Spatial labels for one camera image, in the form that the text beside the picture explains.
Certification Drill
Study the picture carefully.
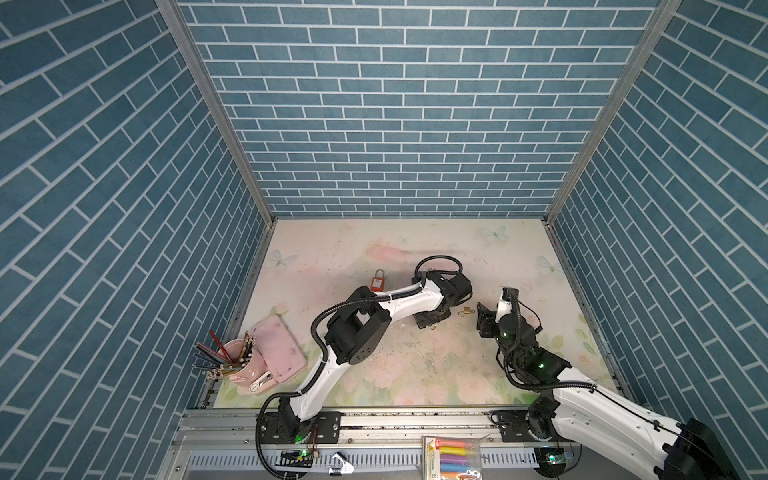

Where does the red padlock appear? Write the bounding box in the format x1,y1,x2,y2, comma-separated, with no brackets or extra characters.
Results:
370,269,386,293

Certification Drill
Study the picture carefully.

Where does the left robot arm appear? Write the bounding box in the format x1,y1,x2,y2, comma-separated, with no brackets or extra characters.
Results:
260,270,472,426

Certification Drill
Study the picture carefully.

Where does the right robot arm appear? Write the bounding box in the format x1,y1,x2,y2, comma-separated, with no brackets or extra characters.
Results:
476,296,738,479

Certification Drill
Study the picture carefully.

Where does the marker pack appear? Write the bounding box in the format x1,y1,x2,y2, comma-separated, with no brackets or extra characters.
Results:
422,436,483,480

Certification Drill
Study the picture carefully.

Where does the pink pencil case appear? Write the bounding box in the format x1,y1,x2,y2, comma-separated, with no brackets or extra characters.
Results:
224,314,307,395

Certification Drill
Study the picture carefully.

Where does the metal binder clip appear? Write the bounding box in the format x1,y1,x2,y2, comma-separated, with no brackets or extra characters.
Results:
328,452,355,476

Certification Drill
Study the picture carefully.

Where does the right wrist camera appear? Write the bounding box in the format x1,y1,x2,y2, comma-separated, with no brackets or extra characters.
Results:
495,287,520,323

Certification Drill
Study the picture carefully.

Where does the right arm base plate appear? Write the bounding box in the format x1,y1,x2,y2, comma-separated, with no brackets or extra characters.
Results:
486,408,570,443

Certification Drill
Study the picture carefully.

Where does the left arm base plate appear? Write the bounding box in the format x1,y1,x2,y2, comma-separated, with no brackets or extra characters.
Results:
257,411,341,445

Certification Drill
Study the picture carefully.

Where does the aluminium front rail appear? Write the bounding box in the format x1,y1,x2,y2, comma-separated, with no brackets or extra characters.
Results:
172,405,546,450

